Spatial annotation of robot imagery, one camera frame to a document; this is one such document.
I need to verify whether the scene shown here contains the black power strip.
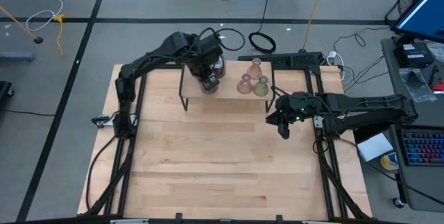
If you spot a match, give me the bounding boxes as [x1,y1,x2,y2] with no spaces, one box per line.
[237,51,324,68]

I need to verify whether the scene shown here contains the white box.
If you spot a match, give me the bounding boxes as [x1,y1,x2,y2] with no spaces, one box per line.
[356,132,395,163]

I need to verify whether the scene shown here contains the black hanging cable with coil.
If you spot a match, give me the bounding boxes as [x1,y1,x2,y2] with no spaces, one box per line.
[247,0,278,55]

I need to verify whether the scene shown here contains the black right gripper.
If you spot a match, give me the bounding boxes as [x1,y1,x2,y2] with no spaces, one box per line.
[266,91,318,141]

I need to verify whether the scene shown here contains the clear plastic bag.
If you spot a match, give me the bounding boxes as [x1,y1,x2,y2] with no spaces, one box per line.
[398,67,438,104]

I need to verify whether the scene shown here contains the blue-screen computer monitor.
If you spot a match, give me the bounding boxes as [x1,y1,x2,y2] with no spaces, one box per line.
[391,0,444,44]

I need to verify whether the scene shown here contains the black aluminium rig frame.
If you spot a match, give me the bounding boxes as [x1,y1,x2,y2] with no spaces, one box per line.
[82,52,375,221]

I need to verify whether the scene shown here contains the black mini computer box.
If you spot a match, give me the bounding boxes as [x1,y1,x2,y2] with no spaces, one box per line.
[393,42,435,69]

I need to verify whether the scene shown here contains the white power adapter cable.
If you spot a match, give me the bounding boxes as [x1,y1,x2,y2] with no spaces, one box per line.
[325,50,347,82]

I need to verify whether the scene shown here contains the yellow plug cable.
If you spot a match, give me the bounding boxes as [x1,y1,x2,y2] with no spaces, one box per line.
[52,13,66,55]

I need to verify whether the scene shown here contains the pink glass candlestick holder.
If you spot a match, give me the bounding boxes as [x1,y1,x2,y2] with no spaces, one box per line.
[237,74,254,96]
[246,58,264,80]

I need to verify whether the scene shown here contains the green glass candlestick holder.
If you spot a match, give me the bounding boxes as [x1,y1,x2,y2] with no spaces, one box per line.
[252,75,271,97]

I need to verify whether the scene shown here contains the metal scented candle tin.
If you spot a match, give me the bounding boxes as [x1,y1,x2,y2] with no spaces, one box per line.
[200,74,221,96]

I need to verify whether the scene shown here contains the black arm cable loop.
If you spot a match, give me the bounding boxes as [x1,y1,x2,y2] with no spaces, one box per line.
[199,26,246,52]

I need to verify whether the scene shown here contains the gray desk cart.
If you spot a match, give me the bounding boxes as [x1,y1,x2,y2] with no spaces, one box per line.
[380,37,444,214]

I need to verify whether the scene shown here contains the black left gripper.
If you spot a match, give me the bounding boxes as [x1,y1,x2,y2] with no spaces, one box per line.
[185,42,226,85]

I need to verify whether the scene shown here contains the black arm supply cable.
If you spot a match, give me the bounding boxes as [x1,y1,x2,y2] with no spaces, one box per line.
[85,134,118,212]

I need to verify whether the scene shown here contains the white floor cable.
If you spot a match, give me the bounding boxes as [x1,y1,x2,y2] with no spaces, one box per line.
[25,0,65,33]

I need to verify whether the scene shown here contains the black desk cables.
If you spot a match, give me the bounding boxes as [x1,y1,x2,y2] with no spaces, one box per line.
[332,26,393,94]

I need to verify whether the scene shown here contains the yellow hanging cord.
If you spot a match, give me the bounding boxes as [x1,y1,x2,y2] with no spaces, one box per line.
[0,4,44,44]

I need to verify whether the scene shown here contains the wooden riser shelf black legs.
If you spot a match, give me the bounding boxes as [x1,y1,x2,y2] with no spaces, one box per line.
[178,60,277,114]

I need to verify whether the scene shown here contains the yellow hanging cable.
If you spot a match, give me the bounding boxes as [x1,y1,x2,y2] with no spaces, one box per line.
[301,0,330,52]

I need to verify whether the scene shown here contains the backlit rainbow keyboard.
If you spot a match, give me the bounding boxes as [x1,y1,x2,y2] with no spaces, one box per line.
[400,130,444,168]

